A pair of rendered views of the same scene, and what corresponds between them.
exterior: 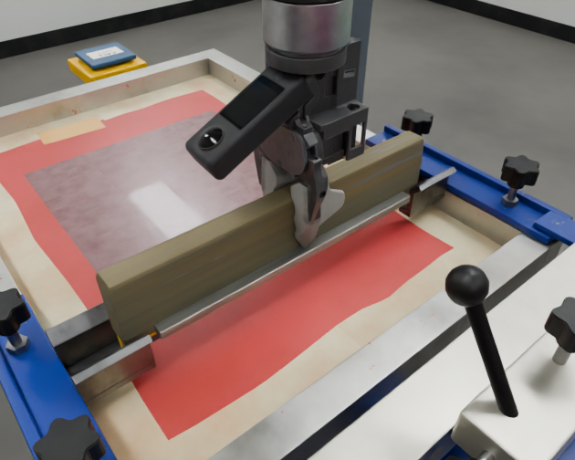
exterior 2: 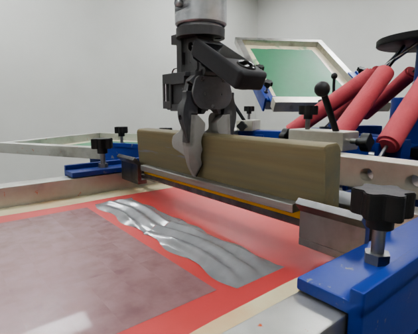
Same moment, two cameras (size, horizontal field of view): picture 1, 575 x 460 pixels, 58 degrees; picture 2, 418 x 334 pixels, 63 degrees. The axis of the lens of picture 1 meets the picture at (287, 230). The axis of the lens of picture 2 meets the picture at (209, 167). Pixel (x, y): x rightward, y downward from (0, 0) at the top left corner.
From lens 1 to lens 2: 72 cm
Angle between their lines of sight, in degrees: 84
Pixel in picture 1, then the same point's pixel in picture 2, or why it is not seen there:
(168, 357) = (301, 249)
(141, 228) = (110, 279)
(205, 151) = (256, 69)
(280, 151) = (213, 96)
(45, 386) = (401, 242)
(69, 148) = not seen: outside the picture
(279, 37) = (221, 13)
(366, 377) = not seen: hidden behind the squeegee
